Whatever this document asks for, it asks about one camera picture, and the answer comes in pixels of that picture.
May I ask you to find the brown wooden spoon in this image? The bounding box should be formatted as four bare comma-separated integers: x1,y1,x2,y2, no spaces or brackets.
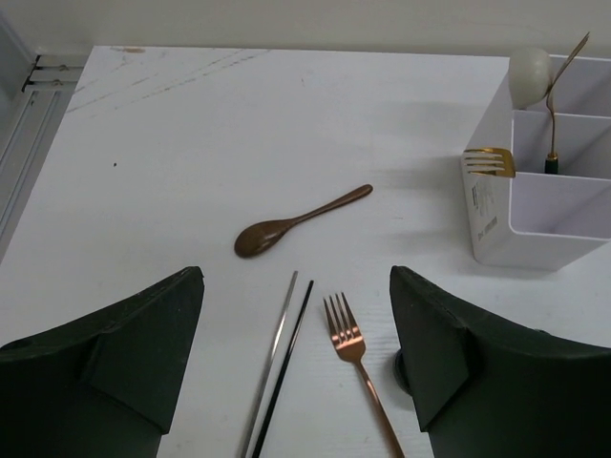
234,184,373,259

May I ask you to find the left black chopstick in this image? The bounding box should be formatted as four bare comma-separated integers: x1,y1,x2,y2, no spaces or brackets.
251,280,315,458

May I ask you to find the aluminium rail left side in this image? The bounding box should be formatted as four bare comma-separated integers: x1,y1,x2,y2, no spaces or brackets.
0,9,87,235

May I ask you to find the rose gold fork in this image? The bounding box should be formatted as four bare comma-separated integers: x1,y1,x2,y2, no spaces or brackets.
323,292,406,457

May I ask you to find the white three-compartment container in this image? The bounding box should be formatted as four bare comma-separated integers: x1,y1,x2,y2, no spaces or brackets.
462,57,610,271

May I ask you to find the silver chopstick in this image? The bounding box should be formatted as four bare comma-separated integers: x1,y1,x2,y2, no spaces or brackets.
238,271,299,458

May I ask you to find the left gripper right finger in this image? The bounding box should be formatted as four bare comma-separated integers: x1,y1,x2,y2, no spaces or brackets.
390,266,610,457

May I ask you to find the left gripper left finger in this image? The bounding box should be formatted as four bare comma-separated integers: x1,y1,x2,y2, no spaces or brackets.
1,266,204,457

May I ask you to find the gold green-handled fork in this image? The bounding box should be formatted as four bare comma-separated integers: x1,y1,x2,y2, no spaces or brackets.
462,147,516,178
542,31,592,174

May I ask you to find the white ceramic spoon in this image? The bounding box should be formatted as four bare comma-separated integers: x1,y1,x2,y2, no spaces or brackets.
508,47,553,110

